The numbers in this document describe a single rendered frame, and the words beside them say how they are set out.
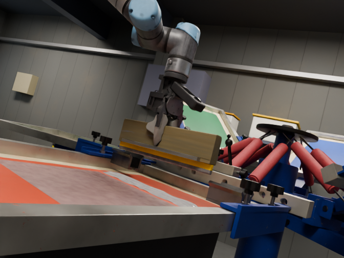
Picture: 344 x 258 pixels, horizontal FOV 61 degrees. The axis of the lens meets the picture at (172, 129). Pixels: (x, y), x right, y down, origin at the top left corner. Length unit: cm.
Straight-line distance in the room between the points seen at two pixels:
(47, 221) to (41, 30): 688
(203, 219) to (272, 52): 407
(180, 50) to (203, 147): 29
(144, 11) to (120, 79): 460
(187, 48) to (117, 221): 59
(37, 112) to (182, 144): 583
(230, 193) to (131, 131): 36
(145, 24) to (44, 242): 55
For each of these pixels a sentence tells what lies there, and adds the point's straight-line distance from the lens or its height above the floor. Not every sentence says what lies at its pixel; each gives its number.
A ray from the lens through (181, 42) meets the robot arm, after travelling 87.
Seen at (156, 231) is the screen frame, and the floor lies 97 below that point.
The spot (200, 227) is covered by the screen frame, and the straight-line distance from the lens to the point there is 54.
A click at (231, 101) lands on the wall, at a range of 438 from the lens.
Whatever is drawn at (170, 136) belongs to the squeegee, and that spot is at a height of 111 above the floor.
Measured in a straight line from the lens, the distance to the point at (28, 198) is 51.
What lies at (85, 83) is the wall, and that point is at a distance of 580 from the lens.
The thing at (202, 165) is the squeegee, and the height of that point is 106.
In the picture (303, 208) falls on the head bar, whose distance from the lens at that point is 94.
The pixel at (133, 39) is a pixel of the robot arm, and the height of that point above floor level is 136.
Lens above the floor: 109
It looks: 3 degrees up
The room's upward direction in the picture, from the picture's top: 15 degrees clockwise
